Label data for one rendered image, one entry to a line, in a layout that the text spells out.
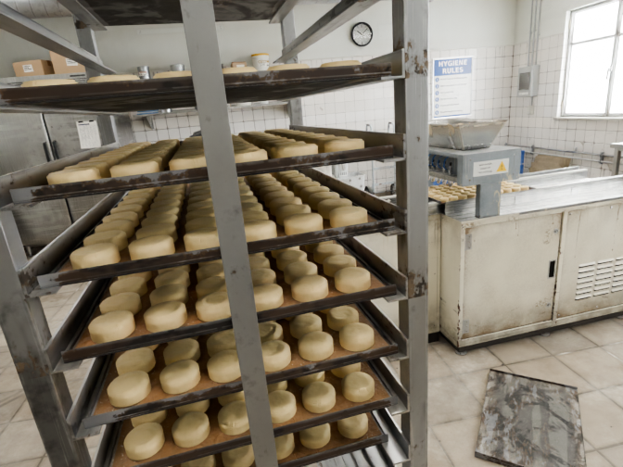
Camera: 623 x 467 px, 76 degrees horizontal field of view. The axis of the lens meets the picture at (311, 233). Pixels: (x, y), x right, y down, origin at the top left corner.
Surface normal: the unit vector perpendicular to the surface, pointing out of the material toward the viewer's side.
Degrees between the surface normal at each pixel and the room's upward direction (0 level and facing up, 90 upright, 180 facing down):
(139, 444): 0
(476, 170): 90
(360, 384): 0
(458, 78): 90
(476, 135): 110
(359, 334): 0
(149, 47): 90
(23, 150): 90
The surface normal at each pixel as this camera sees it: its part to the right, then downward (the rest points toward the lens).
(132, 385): -0.08, -0.95
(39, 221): 0.20, 0.27
